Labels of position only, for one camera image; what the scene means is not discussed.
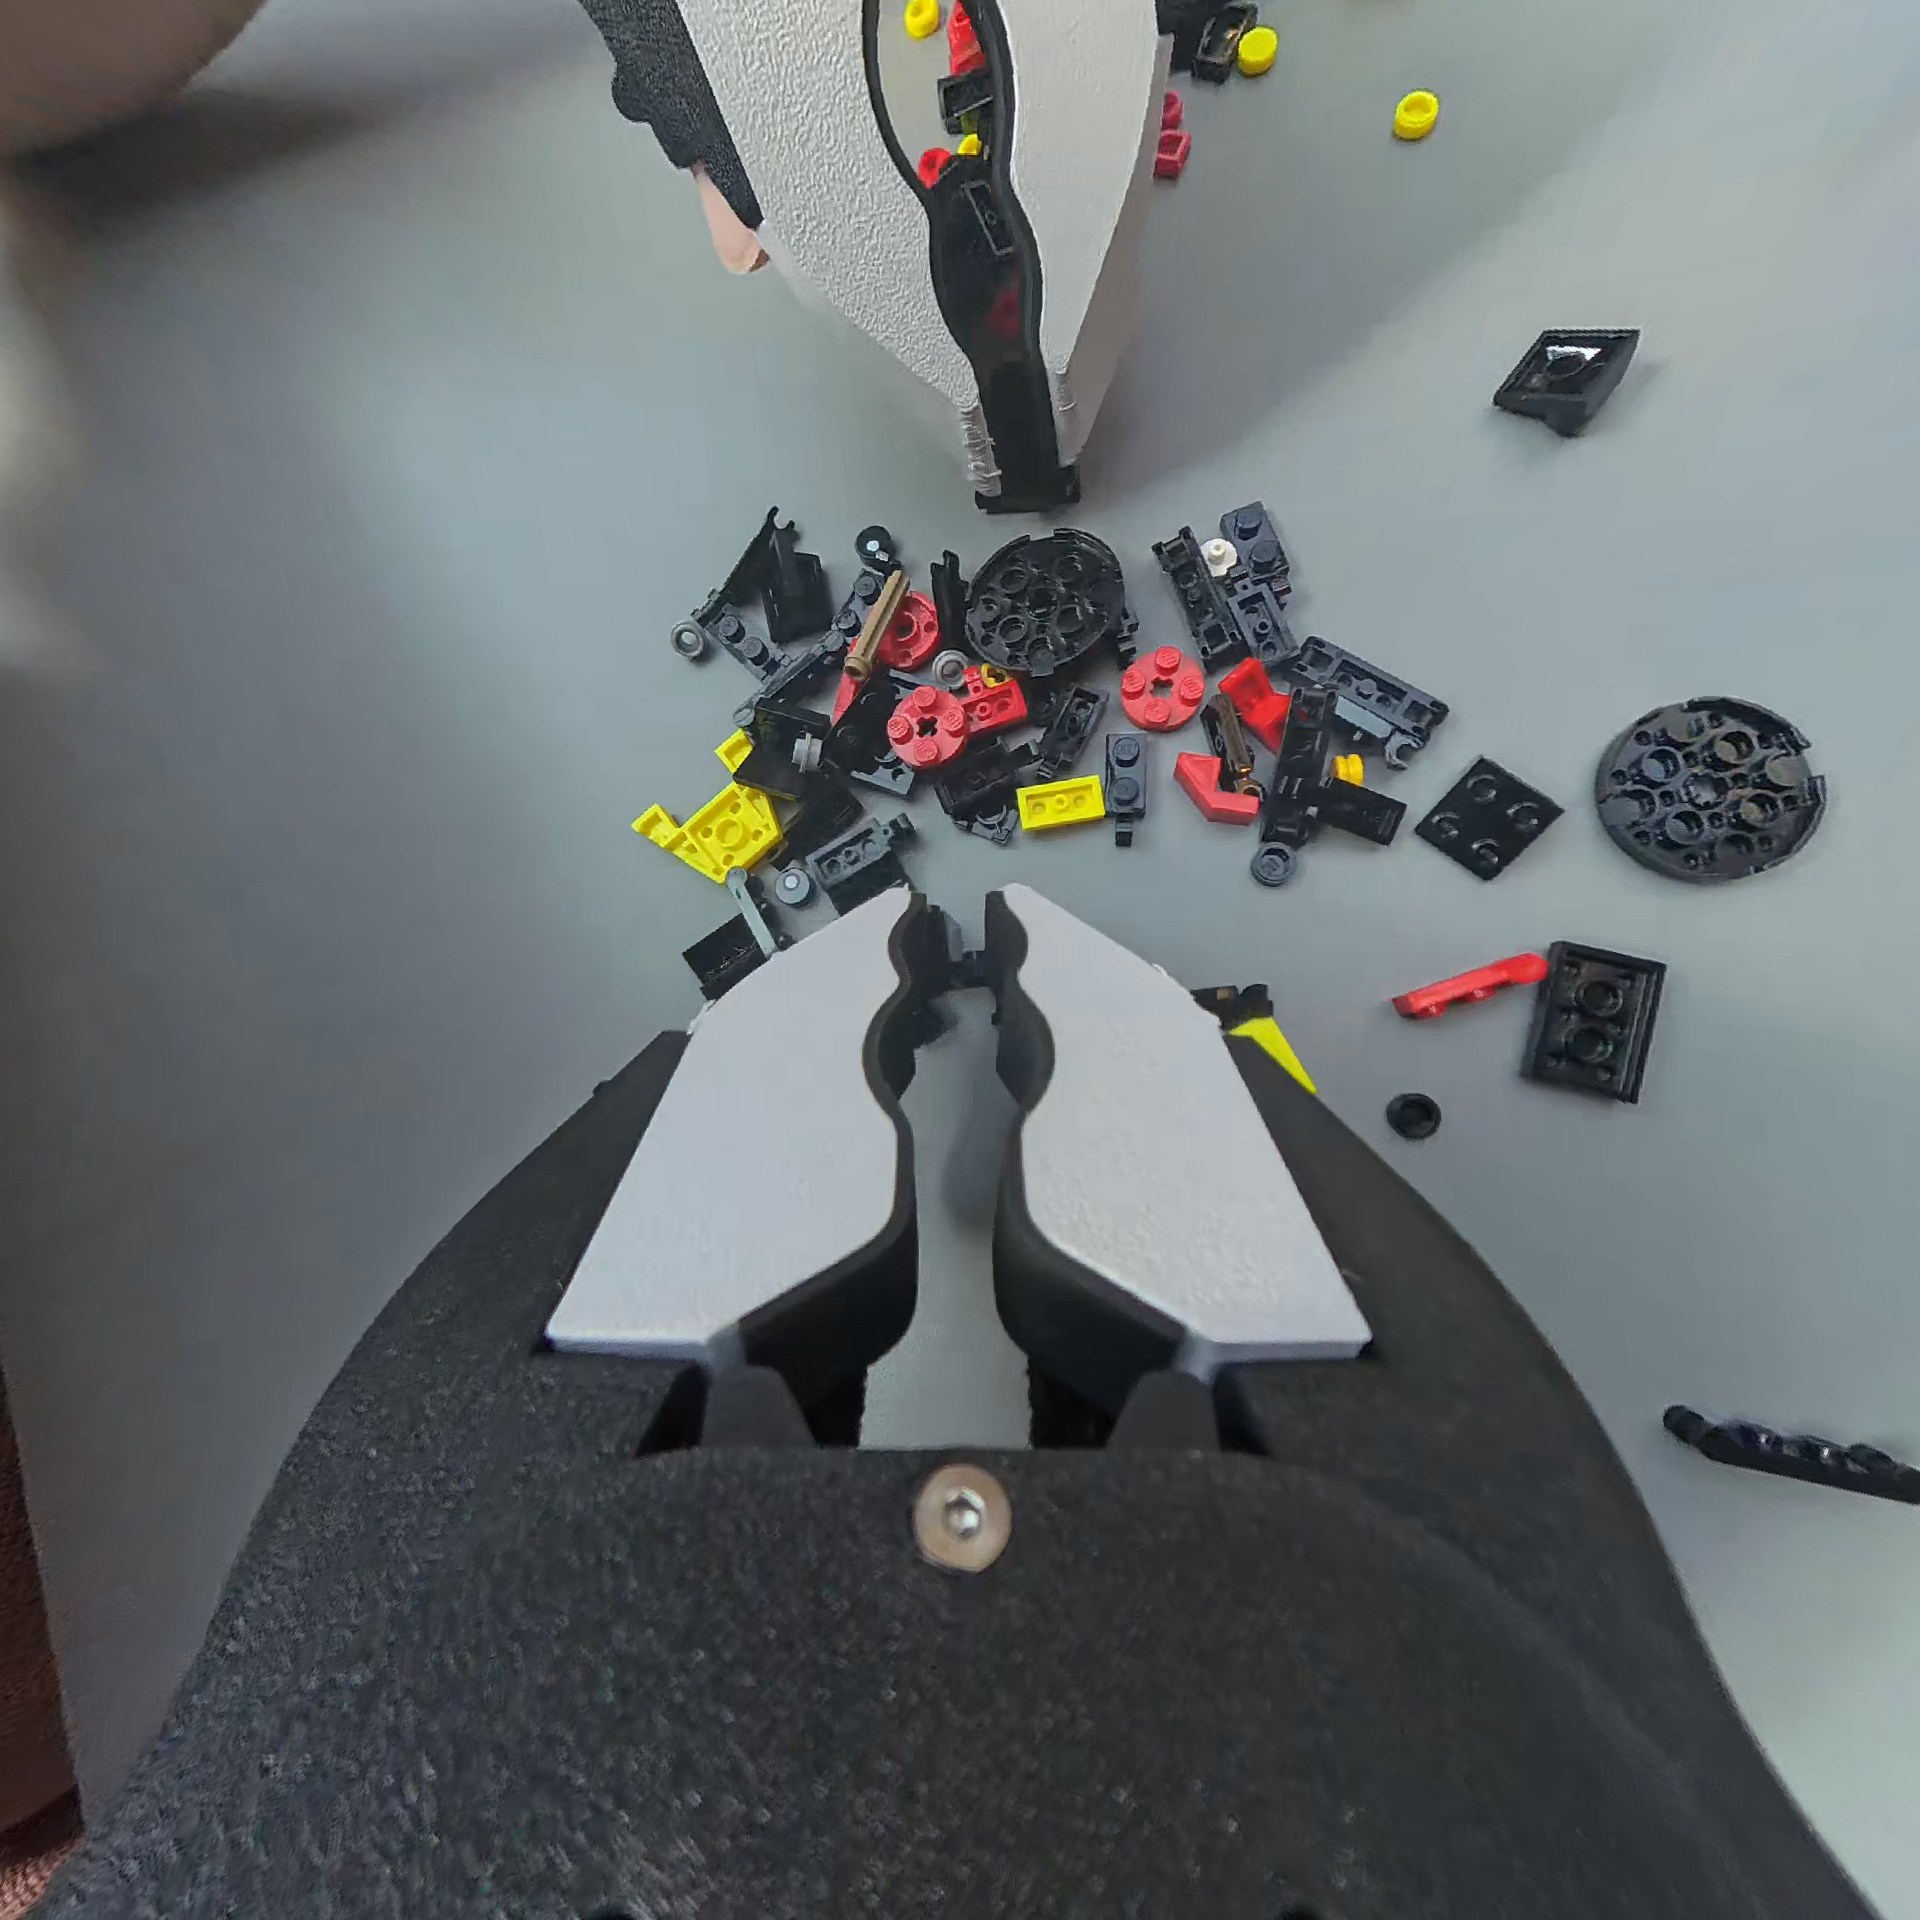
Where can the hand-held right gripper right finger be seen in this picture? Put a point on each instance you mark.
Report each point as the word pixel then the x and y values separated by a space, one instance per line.
pixel 1184 1185

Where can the yellow flat plate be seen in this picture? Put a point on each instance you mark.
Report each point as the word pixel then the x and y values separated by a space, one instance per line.
pixel 1267 1046

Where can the black round plate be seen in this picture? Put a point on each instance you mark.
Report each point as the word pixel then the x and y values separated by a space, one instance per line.
pixel 1711 788

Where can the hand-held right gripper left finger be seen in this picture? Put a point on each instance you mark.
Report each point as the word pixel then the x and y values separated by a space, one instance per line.
pixel 735 1172

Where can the person's left forearm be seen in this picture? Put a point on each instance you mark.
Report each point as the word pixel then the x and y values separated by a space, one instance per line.
pixel 90 60

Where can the black square plate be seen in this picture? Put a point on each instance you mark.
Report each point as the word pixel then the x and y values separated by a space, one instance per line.
pixel 1488 820

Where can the pile of small red yellow bricks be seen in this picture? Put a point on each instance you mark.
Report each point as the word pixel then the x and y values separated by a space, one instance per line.
pixel 1172 143

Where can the person's left hand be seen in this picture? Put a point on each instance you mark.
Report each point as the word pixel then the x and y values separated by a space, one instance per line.
pixel 735 233

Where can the black angled brick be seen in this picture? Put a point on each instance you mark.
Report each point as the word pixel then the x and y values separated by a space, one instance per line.
pixel 1568 375

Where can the grey desk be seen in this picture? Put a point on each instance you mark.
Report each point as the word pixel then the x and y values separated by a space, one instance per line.
pixel 375 676

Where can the pile of large black red bricks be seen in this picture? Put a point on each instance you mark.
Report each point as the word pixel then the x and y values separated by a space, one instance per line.
pixel 1043 600

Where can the black rectangular plate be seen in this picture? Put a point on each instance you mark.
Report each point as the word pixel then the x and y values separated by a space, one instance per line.
pixel 1595 1022

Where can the long black beam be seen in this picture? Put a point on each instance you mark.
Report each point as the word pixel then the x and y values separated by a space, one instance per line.
pixel 1799 1454

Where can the red curved brick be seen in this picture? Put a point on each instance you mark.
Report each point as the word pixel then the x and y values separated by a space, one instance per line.
pixel 1463 988

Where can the small black brick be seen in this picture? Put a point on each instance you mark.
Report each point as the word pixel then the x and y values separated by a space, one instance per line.
pixel 946 960

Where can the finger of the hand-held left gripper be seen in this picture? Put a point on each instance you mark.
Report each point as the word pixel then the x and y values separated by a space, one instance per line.
pixel 1090 149
pixel 820 165

